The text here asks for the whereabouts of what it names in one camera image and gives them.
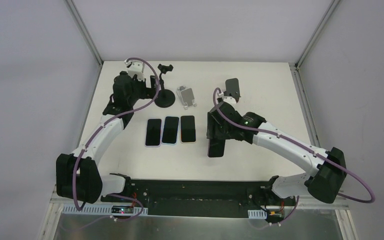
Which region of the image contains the black pole phone stand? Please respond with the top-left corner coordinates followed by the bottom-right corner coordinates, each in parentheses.
top-left (154, 64), bottom-right (176, 108)

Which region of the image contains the phone with beige case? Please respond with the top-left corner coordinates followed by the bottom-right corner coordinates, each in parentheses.
top-left (180, 115), bottom-right (197, 144)

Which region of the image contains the phone with lavender case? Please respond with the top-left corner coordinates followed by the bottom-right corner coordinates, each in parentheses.
top-left (145, 118), bottom-right (162, 147)

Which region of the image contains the phone with blue case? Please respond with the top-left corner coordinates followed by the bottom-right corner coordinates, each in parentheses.
top-left (161, 116), bottom-right (180, 145)

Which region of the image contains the phone with purple case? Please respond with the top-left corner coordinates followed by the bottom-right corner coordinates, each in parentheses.
top-left (207, 139), bottom-right (226, 158)

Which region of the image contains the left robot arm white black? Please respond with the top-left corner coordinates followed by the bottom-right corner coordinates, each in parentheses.
top-left (56, 71), bottom-right (160, 204)

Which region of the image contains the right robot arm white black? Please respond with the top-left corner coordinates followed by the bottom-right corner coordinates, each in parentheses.
top-left (206, 102), bottom-right (347, 205)

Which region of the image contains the brown round phone stand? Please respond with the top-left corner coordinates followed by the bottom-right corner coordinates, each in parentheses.
top-left (223, 78), bottom-right (241, 104)

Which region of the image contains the white grey phone stand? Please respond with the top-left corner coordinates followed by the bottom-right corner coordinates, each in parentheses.
top-left (176, 85), bottom-right (197, 110)

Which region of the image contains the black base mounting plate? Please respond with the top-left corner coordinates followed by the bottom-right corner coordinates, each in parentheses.
top-left (120, 179), bottom-right (296, 218)

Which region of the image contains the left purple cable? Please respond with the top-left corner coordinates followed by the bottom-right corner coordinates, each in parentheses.
top-left (59, 57), bottom-right (161, 232)

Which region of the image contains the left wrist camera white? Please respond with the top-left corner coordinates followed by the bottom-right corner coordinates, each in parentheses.
top-left (124, 60), bottom-right (146, 82)

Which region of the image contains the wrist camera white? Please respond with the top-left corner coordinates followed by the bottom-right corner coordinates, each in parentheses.
top-left (124, 60), bottom-right (146, 82)
top-left (216, 92), bottom-right (226, 103)

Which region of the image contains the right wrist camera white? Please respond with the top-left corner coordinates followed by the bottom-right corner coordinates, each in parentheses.
top-left (216, 92), bottom-right (226, 103)

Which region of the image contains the right white cable duct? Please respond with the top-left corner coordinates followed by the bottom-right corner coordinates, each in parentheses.
top-left (247, 209), bottom-right (268, 220)

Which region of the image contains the white cable duct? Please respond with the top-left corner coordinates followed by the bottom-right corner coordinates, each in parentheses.
top-left (247, 209), bottom-right (268, 220)
top-left (62, 203), bottom-right (148, 217)

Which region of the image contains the left aluminium frame post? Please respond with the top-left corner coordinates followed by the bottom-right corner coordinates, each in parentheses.
top-left (64, 0), bottom-right (104, 68)

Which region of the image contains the aluminium frame post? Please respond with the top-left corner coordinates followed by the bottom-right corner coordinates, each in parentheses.
top-left (64, 0), bottom-right (104, 68)
top-left (294, 0), bottom-right (342, 70)

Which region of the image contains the left white cable duct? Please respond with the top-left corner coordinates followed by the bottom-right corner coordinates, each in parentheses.
top-left (62, 203), bottom-right (148, 217)

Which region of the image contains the aluminium front rail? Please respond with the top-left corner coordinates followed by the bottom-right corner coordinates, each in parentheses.
top-left (49, 190), bottom-right (350, 210)

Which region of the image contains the right aluminium frame post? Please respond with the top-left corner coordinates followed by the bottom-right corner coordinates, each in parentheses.
top-left (294, 0), bottom-right (342, 70)

